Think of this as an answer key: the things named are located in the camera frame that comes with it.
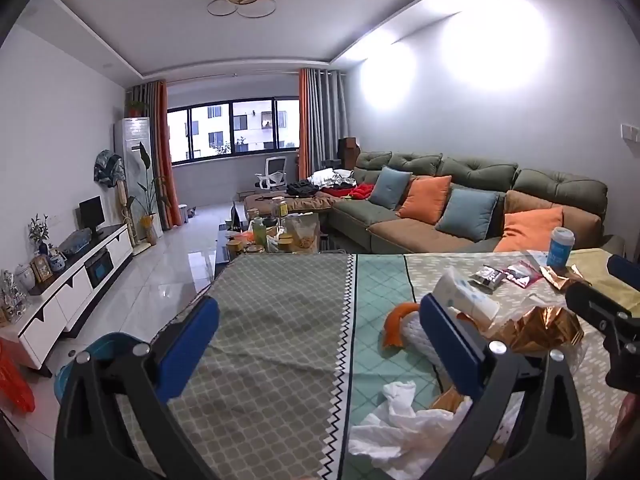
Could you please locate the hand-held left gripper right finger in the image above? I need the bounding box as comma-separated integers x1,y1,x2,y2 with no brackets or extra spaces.
419,292,587,480

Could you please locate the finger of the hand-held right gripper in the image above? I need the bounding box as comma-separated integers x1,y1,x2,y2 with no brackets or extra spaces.
606,255,640,277
565,281,640,391

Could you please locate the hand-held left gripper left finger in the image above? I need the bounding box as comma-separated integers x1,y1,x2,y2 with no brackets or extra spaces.
52,296,221,480

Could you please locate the white blue tissue pack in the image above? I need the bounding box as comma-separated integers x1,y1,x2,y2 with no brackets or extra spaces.
432,266,501,331

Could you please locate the orange peel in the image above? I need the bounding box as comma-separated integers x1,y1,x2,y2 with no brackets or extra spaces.
382,302,422,348

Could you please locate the teal trash bin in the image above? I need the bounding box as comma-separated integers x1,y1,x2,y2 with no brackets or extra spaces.
54,332,151,406

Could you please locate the person's right forearm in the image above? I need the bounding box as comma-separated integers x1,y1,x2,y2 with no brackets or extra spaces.
612,390,640,461

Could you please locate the small gold foil wrapper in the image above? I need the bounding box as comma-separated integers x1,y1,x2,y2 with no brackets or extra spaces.
540,262,586,291

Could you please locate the large gold foil wrapper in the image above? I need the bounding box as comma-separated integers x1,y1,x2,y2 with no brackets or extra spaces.
492,305,586,356

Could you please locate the blue white paper cup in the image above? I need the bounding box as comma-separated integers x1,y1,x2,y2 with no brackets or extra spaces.
546,226,576,267

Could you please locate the dark pink snack wrapper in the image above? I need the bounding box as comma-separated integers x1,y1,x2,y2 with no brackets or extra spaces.
502,261,543,288

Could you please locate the silver snack wrapper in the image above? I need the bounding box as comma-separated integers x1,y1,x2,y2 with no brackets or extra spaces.
470,266,506,291

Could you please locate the orange cushion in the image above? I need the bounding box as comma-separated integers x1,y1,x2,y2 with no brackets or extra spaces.
398,175,452,226
492,206,565,253

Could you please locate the crumpled white plastic bag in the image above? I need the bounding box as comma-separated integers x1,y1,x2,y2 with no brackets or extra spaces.
347,380,496,466

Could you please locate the black coffee table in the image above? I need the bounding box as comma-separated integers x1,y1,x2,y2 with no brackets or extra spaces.
214,200,321,281

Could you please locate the white black tv cabinet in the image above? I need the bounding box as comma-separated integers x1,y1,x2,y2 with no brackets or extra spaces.
0,224,135,378

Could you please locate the blue cushion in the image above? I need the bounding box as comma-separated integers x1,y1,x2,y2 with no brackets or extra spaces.
370,166,413,209
435,187,499,242

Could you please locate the blue tray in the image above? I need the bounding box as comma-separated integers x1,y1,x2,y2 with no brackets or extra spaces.
59,230,96,256

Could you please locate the rattan coat stand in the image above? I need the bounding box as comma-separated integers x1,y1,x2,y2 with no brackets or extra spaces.
115,180,136,246

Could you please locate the tall potted green plant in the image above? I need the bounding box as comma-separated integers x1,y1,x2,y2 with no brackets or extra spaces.
127,142,168,246

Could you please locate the clear bag of crackers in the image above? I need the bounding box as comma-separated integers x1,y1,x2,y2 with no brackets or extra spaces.
285,212,321,253

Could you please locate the black monitor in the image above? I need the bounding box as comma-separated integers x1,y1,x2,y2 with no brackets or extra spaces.
77,196,106,238

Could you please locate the green brown sofa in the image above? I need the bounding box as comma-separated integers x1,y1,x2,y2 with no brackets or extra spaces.
320,151,608,256

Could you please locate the blue white porcelain jar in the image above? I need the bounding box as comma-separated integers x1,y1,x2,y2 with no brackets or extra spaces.
14,263,37,293

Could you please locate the red plastic bag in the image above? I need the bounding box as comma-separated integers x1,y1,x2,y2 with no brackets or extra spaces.
0,337,36,413

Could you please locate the clear gift bag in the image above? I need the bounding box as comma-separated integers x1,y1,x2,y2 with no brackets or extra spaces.
0,270,28,323

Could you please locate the small plant in blue vase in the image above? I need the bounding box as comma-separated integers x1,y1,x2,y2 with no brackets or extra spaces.
27,214,51,256

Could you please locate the orange grey curtain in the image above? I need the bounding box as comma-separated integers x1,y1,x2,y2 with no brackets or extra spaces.
298,67,348,181
131,79,183,231

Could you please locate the dark patterned hanging cloth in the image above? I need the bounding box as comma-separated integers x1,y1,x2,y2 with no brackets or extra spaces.
92,149,126,188

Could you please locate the white office chair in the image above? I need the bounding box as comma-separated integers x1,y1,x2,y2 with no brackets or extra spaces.
255,156,288,191

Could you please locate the silver white clothes pile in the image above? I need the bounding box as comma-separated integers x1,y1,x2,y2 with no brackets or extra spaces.
310,169,357,191

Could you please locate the white standing air conditioner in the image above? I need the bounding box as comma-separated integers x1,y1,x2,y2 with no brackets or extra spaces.
114,116,163,241

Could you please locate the brown wooden chair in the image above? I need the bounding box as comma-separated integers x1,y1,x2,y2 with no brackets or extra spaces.
337,137,362,168

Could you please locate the black framed window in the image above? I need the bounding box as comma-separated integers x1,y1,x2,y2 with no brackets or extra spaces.
166,97,302,163

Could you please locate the gold picture frame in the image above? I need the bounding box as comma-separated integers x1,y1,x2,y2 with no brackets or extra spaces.
30,255,55,283

